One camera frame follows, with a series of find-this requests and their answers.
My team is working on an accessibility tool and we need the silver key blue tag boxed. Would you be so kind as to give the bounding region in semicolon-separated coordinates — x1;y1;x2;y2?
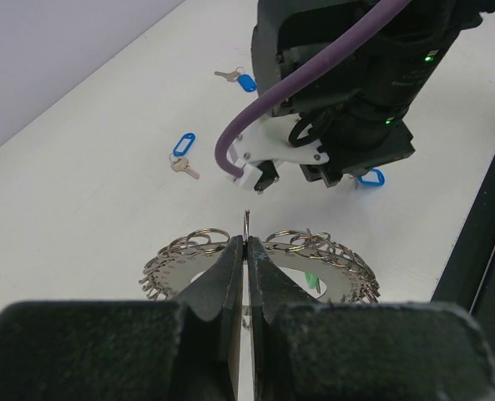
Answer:
169;133;200;180
354;168;386;189

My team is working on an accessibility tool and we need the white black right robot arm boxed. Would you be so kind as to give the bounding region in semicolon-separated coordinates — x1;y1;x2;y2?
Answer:
252;1;495;186

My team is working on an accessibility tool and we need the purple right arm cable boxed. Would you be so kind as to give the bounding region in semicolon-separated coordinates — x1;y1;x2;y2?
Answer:
214;0;419;181

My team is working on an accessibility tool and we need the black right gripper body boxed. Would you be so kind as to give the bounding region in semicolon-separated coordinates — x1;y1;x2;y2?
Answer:
288;100;415;187

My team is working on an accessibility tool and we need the green key tag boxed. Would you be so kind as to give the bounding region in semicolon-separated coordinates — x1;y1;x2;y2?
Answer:
305;273;321;294

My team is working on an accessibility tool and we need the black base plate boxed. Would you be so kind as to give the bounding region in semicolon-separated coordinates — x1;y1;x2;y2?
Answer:
430;110;495;318

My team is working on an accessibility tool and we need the metal key organizer ring disc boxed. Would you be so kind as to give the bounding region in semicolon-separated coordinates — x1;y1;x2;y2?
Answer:
139;228;380;317

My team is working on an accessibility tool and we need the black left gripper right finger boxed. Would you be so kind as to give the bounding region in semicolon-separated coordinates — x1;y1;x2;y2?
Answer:
246;236;495;401

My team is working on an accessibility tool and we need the silver key dark-blue tag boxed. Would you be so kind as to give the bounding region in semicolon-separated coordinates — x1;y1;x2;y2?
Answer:
214;67;257;93

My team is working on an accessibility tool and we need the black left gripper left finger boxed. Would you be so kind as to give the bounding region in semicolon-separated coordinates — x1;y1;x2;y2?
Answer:
0;236;244;400

